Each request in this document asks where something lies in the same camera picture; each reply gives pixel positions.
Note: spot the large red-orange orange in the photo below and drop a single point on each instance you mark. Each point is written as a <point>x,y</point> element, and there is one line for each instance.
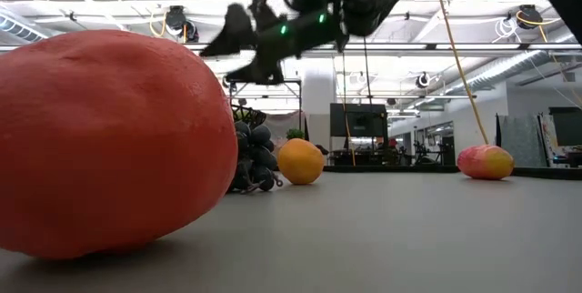
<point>113,147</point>

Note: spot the dark wall panel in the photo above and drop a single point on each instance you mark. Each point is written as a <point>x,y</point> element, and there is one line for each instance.
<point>566,127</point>

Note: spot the dark grape bunch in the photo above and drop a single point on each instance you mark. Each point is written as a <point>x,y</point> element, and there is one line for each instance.
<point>254,156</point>

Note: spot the small orange citrus fruit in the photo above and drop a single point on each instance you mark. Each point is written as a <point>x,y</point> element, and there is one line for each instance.
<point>301,162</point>

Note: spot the black monitor screen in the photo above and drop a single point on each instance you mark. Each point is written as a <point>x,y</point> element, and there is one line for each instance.
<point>359,120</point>

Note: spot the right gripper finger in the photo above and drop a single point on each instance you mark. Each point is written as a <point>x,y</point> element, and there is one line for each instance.
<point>232,33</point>
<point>254,74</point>

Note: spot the white building column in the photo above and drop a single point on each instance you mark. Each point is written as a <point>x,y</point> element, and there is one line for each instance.
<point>318,102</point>

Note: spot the black metal rack frame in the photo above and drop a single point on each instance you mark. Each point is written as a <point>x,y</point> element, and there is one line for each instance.
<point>263,82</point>

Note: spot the green leafy background plant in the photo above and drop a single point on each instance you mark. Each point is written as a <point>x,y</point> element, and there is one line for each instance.
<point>295,134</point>

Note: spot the red yellow mango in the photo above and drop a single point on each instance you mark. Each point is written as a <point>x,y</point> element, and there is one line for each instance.
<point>485,162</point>

